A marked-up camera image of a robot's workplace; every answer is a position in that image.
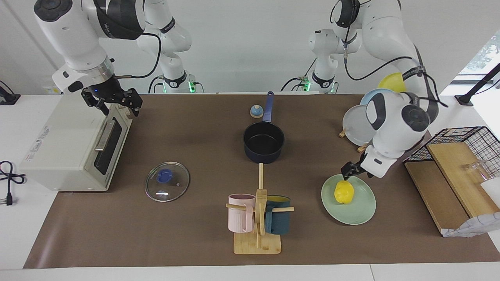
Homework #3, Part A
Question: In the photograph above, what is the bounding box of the dark teal mug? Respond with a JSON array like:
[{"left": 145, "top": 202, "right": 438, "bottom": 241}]
[{"left": 265, "top": 195, "right": 291, "bottom": 235}]

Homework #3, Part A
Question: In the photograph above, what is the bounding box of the grey plate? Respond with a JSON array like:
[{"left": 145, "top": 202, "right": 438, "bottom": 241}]
[{"left": 343, "top": 105, "right": 377, "bottom": 147}]

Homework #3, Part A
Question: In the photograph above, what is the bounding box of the yellow plate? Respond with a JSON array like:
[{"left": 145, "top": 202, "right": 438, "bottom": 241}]
[{"left": 377, "top": 72, "right": 407, "bottom": 93}]

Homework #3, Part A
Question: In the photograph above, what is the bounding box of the light green plate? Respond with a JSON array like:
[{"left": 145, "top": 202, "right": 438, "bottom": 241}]
[{"left": 321, "top": 174, "right": 377, "bottom": 226}]

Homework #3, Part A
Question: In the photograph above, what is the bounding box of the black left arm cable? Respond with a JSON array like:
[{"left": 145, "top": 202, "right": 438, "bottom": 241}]
[{"left": 330, "top": 0, "right": 449, "bottom": 117}]

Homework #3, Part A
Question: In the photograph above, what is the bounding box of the light blue plate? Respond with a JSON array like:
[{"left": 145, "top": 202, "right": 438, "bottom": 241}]
[{"left": 360, "top": 88, "right": 387, "bottom": 107}]

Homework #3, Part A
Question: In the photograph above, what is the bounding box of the clear glass cup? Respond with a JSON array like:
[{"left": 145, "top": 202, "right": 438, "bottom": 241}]
[{"left": 463, "top": 160, "right": 495, "bottom": 184}]

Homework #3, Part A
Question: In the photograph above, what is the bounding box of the dark pot with purple handle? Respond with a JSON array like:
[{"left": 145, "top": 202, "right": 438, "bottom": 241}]
[{"left": 243, "top": 91, "right": 285, "bottom": 164}]

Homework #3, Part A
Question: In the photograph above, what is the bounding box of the brown paper table mat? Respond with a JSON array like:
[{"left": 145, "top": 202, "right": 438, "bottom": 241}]
[{"left": 23, "top": 94, "right": 500, "bottom": 269}]

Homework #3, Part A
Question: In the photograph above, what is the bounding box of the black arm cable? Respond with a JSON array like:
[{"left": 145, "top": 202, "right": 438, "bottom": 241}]
[
  {"left": 114, "top": 33, "right": 162, "bottom": 78},
  {"left": 330, "top": 0, "right": 449, "bottom": 117}
]

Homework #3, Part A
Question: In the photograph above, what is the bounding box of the pink mug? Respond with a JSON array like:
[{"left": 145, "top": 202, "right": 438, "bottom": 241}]
[{"left": 228, "top": 194, "right": 256, "bottom": 233}]

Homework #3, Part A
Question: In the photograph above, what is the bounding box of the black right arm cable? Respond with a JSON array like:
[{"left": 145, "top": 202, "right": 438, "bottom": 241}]
[{"left": 114, "top": 33, "right": 162, "bottom": 78}]

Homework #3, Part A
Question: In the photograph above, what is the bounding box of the wooden plate rack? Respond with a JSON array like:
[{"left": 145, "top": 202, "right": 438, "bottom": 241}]
[{"left": 339, "top": 129, "right": 371, "bottom": 153}]

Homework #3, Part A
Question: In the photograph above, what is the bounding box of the black camera stand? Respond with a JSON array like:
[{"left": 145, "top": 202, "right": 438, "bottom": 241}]
[
  {"left": 455, "top": 62, "right": 500, "bottom": 107},
  {"left": 0, "top": 80, "right": 21, "bottom": 106}
]

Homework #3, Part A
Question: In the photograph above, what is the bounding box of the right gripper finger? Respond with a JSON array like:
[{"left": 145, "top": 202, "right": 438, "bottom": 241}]
[
  {"left": 126, "top": 89, "right": 141, "bottom": 117},
  {"left": 81, "top": 92, "right": 109, "bottom": 116}
]

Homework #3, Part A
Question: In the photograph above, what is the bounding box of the wooden mug tree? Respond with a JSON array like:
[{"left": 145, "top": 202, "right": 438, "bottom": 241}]
[{"left": 225, "top": 163, "right": 295, "bottom": 255}]

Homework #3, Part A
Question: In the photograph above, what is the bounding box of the yellow lemon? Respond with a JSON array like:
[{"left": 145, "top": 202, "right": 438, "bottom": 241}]
[{"left": 334, "top": 180, "right": 355, "bottom": 204}]

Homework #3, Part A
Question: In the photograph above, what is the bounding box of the black power cable with plug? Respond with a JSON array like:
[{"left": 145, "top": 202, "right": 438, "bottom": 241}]
[{"left": 0, "top": 161, "right": 27, "bottom": 206}]

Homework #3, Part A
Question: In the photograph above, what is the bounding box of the glass pot lid blue knob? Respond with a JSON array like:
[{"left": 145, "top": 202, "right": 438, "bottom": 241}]
[{"left": 145, "top": 162, "right": 190, "bottom": 203}]

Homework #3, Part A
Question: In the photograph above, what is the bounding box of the wooden shelf with wire frame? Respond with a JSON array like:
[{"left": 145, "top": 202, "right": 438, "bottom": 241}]
[{"left": 403, "top": 126, "right": 500, "bottom": 237}]

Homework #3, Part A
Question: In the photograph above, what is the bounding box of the beige toaster oven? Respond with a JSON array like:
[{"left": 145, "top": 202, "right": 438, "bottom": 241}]
[{"left": 20, "top": 91, "right": 133, "bottom": 192}]

